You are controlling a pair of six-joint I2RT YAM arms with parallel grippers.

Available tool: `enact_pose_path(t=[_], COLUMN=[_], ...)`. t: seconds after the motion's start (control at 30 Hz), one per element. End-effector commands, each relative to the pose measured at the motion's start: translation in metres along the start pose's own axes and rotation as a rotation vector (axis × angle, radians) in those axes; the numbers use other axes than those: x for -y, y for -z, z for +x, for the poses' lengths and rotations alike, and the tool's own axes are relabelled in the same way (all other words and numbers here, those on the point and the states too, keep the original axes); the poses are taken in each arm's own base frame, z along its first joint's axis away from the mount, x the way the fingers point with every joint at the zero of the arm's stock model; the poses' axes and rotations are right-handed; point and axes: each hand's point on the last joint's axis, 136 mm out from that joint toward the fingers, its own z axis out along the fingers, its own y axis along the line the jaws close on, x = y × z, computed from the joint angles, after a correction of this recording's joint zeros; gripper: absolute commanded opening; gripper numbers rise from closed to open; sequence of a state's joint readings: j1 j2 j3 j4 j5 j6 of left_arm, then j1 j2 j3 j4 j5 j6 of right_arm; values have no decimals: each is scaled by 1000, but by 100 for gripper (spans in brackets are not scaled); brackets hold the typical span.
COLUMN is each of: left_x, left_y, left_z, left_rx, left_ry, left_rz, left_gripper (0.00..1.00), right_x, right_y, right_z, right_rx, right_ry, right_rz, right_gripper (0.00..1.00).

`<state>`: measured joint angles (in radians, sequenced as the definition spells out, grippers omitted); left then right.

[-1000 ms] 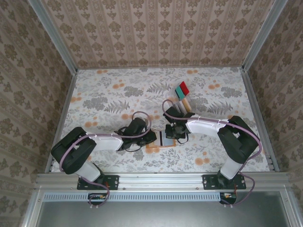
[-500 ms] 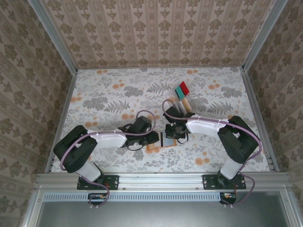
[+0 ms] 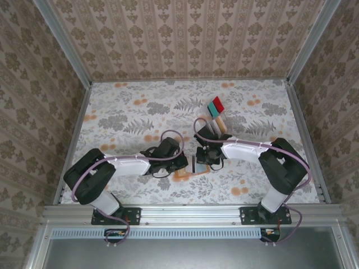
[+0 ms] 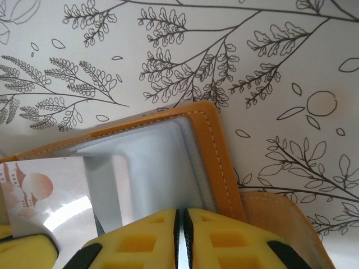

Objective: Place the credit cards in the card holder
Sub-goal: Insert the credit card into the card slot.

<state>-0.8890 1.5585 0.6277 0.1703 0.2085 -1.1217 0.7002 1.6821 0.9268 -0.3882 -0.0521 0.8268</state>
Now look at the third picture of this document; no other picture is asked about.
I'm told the clear plastic card tray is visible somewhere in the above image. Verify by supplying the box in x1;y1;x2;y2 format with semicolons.
199;111;229;135

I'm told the teal card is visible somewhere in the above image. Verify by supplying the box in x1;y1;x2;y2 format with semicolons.
206;101;222;118

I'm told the red card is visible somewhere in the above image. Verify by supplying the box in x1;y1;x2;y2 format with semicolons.
212;96;227;113

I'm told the floral patterned tablecloth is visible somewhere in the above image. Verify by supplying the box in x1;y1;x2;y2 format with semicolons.
60;79;330;205

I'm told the black base connector box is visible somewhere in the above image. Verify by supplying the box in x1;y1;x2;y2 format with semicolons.
260;228;282;243
104;228;127;244

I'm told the grey metal panel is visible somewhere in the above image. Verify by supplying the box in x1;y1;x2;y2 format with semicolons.
42;238;342;269

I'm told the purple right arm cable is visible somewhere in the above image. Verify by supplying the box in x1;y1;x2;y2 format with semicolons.
193;117;311;247

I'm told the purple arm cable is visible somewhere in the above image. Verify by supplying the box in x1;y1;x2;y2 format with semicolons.
71;129;185;249
193;117;311;247

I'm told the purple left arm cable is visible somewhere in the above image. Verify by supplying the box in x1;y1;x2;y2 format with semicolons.
71;129;185;249

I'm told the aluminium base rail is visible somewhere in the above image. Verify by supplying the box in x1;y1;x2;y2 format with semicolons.
42;204;344;225

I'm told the white slotted cable duct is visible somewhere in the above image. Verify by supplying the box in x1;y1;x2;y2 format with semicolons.
52;227;281;239

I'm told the aluminium side rail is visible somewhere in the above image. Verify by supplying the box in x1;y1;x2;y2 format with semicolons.
284;80;332;205
53;82;93;207

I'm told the aluminium frame bar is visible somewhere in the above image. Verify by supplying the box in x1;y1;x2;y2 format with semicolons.
332;221;356;269
25;221;54;269

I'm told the aluminium corner post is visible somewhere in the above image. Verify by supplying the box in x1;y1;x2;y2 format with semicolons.
33;0;93;86
286;0;342;85

